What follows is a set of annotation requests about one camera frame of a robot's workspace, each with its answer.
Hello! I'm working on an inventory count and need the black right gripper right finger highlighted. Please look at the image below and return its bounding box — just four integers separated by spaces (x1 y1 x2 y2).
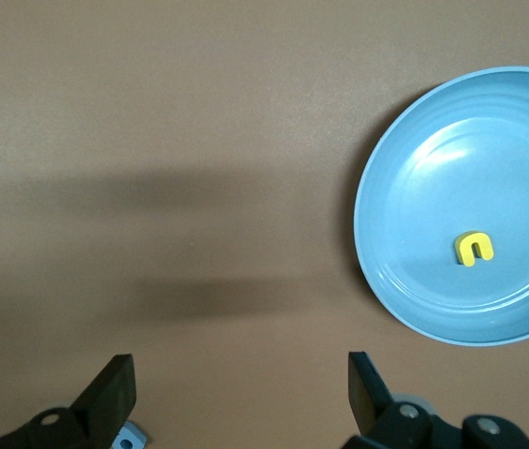
342 350 529 449

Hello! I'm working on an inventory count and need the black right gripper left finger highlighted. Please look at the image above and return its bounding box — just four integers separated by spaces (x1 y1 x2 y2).
0 354 138 449

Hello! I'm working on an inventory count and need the yellow lowercase letter n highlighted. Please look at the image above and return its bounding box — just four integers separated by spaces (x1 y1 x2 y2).
453 231 495 268

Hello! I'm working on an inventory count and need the blue plate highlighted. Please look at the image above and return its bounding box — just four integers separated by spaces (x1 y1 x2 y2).
353 65 529 347

